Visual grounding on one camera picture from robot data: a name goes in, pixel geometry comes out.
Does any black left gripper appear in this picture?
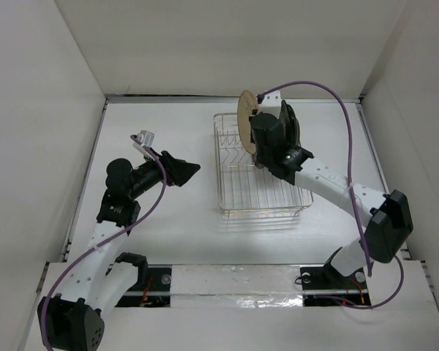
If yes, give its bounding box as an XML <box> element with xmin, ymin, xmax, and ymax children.
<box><xmin>128</xmin><ymin>148</ymin><xmax>199</xmax><ymax>200</ymax></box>

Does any beige bird pattern plate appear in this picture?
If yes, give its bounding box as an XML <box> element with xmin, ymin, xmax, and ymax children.
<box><xmin>237</xmin><ymin>90</ymin><xmax>258</xmax><ymax>154</ymax></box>

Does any black square floral plate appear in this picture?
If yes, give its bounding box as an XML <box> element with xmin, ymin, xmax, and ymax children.
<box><xmin>279</xmin><ymin>99</ymin><xmax>296</xmax><ymax>146</ymax></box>

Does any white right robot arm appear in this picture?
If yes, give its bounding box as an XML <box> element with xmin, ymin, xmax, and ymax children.
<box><xmin>249</xmin><ymin>113</ymin><xmax>413</xmax><ymax>287</ymax></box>

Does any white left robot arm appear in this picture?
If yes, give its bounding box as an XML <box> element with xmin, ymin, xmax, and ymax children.
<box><xmin>37</xmin><ymin>147</ymin><xmax>200</xmax><ymax>350</ymax></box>

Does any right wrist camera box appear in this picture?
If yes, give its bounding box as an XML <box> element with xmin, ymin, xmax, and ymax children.
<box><xmin>258</xmin><ymin>90</ymin><xmax>282</xmax><ymax>118</ymax></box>

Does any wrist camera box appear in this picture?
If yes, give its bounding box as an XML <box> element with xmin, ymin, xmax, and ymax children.
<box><xmin>258</xmin><ymin>90</ymin><xmax>282</xmax><ymax>118</ymax></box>
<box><xmin>130</xmin><ymin>130</ymin><xmax>155</xmax><ymax>150</ymax></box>

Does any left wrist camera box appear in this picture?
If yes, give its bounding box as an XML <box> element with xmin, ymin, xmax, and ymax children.
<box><xmin>130</xmin><ymin>130</ymin><xmax>155</xmax><ymax>150</ymax></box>

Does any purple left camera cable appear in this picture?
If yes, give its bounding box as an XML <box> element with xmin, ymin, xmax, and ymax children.
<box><xmin>40</xmin><ymin>135</ymin><xmax>168</xmax><ymax>348</ymax></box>

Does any wire dish rack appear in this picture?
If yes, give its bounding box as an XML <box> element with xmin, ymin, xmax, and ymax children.
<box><xmin>213</xmin><ymin>113</ymin><xmax>313</xmax><ymax>218</ymax></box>

